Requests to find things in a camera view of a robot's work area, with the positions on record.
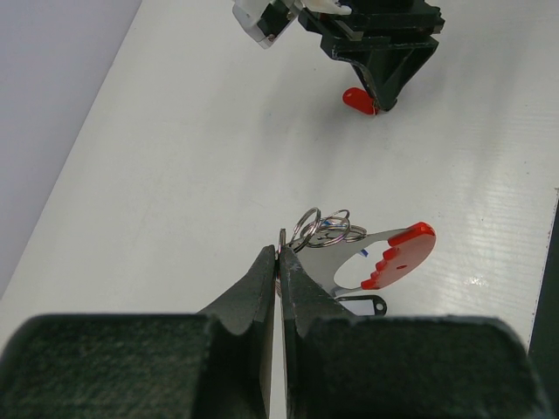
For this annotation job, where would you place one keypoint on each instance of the key with black tag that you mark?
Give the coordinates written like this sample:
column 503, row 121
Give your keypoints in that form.
column 364, row 305

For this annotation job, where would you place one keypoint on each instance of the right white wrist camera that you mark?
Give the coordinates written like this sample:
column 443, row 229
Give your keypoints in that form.
column 265, row 20

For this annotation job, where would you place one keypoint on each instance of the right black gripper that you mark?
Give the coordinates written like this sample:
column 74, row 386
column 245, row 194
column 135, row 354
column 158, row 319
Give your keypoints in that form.
column 386, row 42

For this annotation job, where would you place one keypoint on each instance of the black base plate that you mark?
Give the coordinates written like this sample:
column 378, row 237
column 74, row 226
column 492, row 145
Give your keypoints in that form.
column 543, row 346

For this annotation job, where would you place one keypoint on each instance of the key organiser with red handle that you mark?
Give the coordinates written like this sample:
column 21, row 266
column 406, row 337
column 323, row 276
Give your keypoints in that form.
column 324, row 244

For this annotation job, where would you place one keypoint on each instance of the key with red tag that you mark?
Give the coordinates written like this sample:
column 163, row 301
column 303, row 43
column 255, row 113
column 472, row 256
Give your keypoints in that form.
column 360, row 100

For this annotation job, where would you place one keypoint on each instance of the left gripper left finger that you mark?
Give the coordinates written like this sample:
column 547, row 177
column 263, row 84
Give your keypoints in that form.
column 248, row 300

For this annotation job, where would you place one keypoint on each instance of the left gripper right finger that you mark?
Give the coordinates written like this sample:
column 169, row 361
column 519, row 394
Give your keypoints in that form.
column 302, row 300

